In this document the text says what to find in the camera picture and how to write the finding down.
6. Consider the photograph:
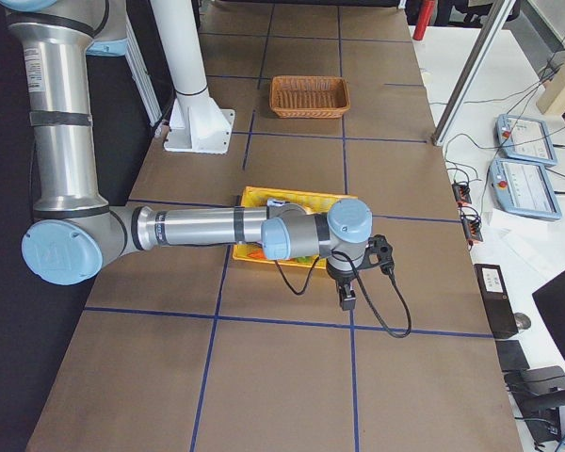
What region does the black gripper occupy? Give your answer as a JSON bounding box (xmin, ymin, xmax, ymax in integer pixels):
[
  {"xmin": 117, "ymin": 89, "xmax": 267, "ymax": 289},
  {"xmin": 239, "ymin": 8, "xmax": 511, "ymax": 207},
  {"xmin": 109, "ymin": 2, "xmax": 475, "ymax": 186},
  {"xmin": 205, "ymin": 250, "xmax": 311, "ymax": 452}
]
[{"xmin": 326, "ymin": 263, "xmax": 356, "ymax": 310}]

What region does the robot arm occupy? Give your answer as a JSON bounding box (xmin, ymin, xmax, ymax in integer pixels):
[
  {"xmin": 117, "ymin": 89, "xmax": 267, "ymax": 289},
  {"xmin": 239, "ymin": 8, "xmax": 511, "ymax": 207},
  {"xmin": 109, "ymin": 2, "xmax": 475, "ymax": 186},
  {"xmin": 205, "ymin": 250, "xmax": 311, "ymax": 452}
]
[{"xmin": 4, "ymin": 1, "xmax": 373, "ymax": 311}]

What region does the yellow woven plastic basket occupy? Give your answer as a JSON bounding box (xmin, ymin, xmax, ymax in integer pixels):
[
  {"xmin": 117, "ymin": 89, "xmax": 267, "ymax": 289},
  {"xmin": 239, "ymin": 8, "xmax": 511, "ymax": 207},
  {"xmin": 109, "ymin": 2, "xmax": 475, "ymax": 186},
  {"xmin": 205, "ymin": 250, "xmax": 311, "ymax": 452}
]
[{"xmin": 233, "ymin": 186, "xmax": 355, "ymax": 264}]

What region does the brown wicker basket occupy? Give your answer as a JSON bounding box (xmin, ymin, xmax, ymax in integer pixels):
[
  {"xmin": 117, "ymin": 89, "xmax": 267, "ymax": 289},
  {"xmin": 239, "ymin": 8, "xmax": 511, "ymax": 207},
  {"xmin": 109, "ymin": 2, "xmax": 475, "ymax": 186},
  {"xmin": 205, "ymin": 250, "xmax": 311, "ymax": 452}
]
[{"xmin": 269, "ymin": 75, "xmax": 350, "ymax": 119}]

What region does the toy carrot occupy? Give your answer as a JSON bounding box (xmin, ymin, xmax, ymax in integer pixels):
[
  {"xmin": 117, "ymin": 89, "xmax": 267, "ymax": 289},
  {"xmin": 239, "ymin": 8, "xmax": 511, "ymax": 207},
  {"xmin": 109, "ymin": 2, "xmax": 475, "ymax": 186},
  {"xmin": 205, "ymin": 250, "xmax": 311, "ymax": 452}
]
[{"xmin": 244, "ymin": 249, "xmax": 321, "ymax": 264}]

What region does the small dark can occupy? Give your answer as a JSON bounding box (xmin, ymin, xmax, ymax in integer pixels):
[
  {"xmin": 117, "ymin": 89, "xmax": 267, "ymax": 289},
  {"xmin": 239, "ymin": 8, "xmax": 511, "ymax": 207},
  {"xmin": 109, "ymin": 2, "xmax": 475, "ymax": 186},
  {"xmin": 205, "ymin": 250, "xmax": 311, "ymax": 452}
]
[{"xmin": 266, "ymin": 198, "xmax": 287, "ymax": 208}]

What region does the lower orange connector block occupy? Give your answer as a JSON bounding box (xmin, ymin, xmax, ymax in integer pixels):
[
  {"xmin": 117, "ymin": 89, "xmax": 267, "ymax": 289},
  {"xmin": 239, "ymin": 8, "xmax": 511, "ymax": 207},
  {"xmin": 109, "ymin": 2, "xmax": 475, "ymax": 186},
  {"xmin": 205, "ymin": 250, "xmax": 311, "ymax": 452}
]
[{"xmin": 460, "ymin": 213, "xmax": 483, "ymax": 245}]

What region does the orange connector block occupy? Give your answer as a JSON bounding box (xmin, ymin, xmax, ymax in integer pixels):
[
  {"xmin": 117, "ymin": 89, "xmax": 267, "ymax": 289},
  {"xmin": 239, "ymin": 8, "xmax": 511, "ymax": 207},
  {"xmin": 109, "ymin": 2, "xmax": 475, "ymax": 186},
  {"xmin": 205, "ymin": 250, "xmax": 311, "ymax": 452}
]
[
  {"xmin": 452, "ymin": 183, "xmax": 472, "ymax": 206},
  {"xmin": 460, "ymin": 213, "xmax": 483, "ymax": 245}
]

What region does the black power box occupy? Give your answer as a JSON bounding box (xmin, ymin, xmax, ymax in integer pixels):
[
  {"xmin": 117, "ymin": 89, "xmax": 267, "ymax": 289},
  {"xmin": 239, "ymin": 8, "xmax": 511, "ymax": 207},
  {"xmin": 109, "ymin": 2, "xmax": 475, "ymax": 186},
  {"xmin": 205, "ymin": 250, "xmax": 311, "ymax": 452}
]
[{"xmin": 474, "ymin": 264, "xmax": 518, "ymax": 339}]

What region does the upper orange connector block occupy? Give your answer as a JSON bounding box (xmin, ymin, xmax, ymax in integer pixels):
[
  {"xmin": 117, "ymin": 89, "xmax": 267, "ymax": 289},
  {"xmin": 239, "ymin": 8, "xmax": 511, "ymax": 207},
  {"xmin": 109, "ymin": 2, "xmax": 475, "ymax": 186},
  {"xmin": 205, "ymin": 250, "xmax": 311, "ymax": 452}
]
[{"xmin": 452, "ymin": 183, "xmax": 472, "ymax": 206}]

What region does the lower teach pendant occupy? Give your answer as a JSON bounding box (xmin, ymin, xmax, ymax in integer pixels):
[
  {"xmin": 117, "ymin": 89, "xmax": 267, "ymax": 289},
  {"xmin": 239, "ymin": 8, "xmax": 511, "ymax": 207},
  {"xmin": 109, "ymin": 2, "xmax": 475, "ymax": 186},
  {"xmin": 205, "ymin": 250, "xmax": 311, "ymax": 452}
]
[{"xmin": 489, "ymin": 158, "xmax": 562, "ymax": 221}]

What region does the teach pendant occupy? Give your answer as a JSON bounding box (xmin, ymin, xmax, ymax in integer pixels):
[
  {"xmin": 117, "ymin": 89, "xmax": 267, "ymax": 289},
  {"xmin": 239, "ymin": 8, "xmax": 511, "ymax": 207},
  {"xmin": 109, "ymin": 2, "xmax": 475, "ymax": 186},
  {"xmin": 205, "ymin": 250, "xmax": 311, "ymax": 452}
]
[
  {"xmin": 496, "ymin": 114, "xmax": 557, "ymax": 167},
  {"xmin": 489, "ymin": 158, "xmax": 562, "ymax": 221}
]

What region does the black monitor stand base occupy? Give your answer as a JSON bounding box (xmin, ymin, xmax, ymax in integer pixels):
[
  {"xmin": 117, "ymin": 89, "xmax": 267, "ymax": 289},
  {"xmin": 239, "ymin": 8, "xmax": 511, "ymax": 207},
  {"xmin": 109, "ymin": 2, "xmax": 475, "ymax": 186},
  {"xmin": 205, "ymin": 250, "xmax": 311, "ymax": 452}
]
[{"xmin": 504, "ymin": 366, "xmax": 565, "ymax": 444}]

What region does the upper teach pendant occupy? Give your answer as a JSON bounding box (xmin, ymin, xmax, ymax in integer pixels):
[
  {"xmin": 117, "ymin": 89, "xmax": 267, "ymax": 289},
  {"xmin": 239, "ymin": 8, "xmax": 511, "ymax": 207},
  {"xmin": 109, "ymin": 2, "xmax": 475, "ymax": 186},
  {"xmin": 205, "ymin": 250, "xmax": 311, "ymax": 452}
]
[{"xmin": 496, "ymin": 114, "xmax": 557, "ymax": 167}]

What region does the red cylinder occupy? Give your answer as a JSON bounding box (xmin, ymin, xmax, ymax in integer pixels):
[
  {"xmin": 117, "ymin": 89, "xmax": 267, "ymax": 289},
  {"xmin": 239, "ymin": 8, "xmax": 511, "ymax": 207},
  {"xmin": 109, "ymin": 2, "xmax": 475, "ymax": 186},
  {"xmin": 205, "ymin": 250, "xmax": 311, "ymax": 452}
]
[{"xmin": 412, "ymin": 0, "xmax": 436, "ymax": 41}]

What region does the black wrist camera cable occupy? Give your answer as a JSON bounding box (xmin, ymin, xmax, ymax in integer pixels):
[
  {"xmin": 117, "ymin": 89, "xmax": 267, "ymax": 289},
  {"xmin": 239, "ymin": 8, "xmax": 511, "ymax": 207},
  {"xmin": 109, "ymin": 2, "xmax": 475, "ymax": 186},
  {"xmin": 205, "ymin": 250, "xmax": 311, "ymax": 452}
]
[{"xmin": 273, "ymin": 249, "xmax": 412, "ymax": 340}]

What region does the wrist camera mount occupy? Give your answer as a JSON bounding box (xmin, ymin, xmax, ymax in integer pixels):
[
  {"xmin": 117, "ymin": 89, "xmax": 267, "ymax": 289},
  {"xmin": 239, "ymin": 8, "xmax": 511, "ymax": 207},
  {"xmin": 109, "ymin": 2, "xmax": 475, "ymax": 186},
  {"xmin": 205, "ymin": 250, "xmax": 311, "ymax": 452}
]
[{"xmin": 359, "ymin": 234, "xmax": 395, "ymax": 279}]

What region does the white pedestal column base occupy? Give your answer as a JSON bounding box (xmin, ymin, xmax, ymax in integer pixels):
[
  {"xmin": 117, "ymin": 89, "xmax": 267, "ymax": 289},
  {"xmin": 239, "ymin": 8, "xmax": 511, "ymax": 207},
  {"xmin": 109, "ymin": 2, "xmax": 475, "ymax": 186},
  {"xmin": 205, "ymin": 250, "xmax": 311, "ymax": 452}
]
[{"xmin": 151, "ymin": 0, "xmax": 235, "ymax": 154}]

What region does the aluminium frame post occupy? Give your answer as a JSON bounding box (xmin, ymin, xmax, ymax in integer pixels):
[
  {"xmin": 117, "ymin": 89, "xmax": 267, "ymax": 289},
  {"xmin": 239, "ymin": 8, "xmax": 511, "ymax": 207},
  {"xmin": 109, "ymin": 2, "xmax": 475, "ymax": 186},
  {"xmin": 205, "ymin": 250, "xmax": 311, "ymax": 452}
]
[{"xmin": 431, "ymin": 0, "xmax": 516, "ymax": 146}]

